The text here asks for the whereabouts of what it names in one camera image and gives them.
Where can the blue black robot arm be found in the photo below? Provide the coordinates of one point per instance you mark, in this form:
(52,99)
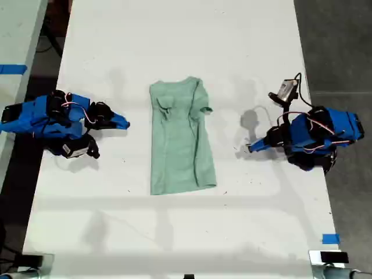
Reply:
(37,116)
(316,133)

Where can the short blue tape strip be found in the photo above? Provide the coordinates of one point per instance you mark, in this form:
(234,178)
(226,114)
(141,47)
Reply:
(330,239)

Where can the pale green T-shirt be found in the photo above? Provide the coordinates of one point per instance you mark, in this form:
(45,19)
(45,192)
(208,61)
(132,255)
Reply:
(180,139)

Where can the white side table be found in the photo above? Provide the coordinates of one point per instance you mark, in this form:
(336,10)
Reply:
(14,43)

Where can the black camera box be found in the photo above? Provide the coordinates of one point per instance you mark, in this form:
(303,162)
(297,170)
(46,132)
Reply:
(78,146)
(286,90)

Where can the long blue tape strip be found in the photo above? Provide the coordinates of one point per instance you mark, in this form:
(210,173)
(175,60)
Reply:
(13,69)

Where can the small black clamp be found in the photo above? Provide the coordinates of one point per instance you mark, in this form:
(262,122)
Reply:
(189,276)

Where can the small black box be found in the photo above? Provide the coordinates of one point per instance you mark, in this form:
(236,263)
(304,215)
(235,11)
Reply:
(334,257)
(32,259)

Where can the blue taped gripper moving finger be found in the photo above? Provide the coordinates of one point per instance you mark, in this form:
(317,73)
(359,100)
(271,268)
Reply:
(117,125)
(261,148)

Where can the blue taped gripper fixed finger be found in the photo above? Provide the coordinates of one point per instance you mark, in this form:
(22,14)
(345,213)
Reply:
(261,142)
(119,117)

